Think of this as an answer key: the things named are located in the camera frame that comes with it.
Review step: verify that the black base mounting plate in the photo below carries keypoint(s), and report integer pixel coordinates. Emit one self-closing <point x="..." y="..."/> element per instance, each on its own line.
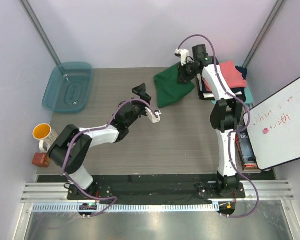
<point x="164" y="189"/>

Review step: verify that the red brown block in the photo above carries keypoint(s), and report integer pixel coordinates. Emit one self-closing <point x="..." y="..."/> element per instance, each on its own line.
<point x="41" y="160"/>

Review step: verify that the white whiteboard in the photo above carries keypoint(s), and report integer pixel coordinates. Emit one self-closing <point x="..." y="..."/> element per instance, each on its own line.
<point x="280" y="113"/>

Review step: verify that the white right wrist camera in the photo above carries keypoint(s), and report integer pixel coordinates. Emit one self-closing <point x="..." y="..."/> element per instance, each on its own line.
<point x="182" y="54"/>

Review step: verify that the teal plastic tray lid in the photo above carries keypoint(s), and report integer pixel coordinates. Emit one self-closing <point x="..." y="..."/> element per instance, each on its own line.
<point x="244" y="94"/>

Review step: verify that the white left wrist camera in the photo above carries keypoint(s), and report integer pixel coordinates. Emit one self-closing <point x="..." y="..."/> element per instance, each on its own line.
<point x="153" y="116"/>

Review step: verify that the aluminium extrusion rail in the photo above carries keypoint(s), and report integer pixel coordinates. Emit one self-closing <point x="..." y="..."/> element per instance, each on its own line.
<point x="263" y="190"/>

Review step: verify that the folded navy t shirt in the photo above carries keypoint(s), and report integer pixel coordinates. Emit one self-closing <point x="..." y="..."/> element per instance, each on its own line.
<point x="238" y="78"/>

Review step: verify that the aluminium corner post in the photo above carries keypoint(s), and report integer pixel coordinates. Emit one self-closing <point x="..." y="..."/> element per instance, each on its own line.
<point x="40" y="30"/>
<point x="266" y="27"/>

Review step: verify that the white floral mug orange inside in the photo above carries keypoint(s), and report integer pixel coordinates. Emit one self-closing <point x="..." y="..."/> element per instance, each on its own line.
<point x="46" y="136"/>

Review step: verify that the teal translucent plastic bin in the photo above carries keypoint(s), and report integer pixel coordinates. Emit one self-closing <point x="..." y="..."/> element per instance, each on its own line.
<point x="68" y="88"/>

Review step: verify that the left aluminium corner post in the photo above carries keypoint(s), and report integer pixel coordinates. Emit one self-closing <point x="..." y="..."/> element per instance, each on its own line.
<point x="40" y="30"/>

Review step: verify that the folded coral t shirt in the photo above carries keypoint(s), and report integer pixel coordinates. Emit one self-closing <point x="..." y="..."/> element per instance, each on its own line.
<point x="224" y="69"/>

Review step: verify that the green t shirt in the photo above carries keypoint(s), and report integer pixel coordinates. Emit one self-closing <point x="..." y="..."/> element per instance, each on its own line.
<point x="169" y="91"/>

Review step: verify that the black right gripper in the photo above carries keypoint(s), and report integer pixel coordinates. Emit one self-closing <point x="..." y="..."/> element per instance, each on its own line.
<point x="182" y="78"/>

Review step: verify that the white slotted cable duct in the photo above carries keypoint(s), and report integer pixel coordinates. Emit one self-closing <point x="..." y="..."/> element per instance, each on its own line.
<point x="67" y="207"/>

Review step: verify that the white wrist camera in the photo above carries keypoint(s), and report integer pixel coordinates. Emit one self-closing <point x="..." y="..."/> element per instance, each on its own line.
<point x="153" y="116"/>
<point x="182" y="54"/>

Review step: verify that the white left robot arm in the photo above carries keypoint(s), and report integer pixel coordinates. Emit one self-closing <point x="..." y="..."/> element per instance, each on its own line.
<point x="70" y="148"/>

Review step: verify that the pink whiteboard magnet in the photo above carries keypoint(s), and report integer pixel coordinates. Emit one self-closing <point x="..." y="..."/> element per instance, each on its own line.
<point x="266" y="131"/>

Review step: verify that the dark blue book box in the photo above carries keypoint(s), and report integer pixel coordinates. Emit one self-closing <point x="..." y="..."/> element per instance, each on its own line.
<point x="244" y="147"/>

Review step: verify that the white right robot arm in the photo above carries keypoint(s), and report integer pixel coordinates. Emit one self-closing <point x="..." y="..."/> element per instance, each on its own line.
<point x="224" y="118"/>

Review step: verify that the right aluminium corner post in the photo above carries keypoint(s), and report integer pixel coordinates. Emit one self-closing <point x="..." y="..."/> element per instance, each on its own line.
<point x="266" y="27"/>

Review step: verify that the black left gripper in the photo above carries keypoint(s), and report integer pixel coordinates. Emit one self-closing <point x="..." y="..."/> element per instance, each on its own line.
<point x="140" y="91"/>

